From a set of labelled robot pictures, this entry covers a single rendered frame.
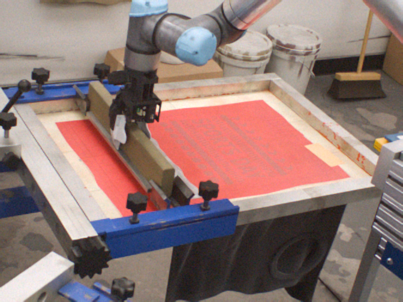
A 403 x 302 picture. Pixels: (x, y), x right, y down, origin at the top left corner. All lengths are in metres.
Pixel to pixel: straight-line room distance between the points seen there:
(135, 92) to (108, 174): 0.21
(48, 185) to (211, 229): 0.34
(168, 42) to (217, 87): 0.63
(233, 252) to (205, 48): 0.53
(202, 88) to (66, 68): 1.95
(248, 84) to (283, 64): 2.09
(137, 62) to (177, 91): 0.49
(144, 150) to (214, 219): 0.22
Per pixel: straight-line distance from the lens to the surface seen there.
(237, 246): 1.87
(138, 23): 1.63
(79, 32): 4.00
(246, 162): 1.92
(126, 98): 1.70
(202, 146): 1.95
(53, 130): 1.93
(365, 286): 2.41
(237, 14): 1.64
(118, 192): 1.73
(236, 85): 2.23
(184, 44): 1.57
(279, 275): 1.99
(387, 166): 1.58
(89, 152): 1.86
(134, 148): 1.74
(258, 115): 2.15
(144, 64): 1.66
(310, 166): 1.96
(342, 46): 4.95
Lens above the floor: 1.92
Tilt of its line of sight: 30 degrees down
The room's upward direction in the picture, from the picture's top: 10 degrees clockwise
